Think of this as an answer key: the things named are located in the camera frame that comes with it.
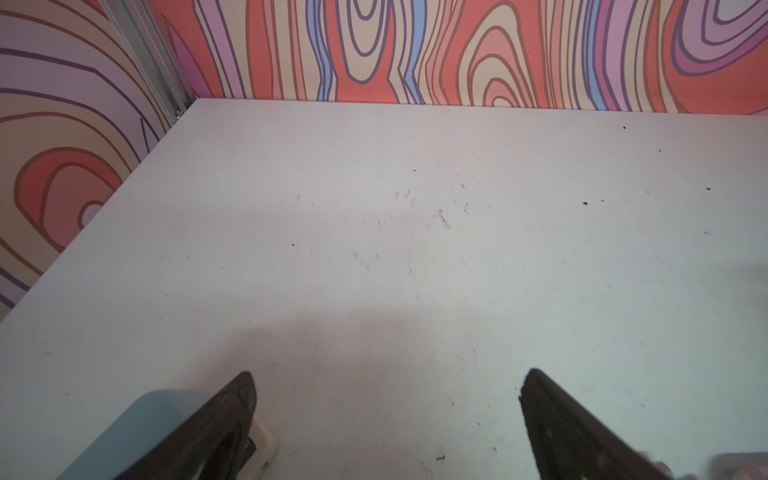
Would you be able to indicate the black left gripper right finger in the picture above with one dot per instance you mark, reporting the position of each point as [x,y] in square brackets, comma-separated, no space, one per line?
[568,442]

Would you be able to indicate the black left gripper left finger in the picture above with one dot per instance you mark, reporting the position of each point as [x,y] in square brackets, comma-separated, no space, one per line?
[213,443]

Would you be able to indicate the light blue stapler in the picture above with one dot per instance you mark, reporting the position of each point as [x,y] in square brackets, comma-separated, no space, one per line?
[148,421]

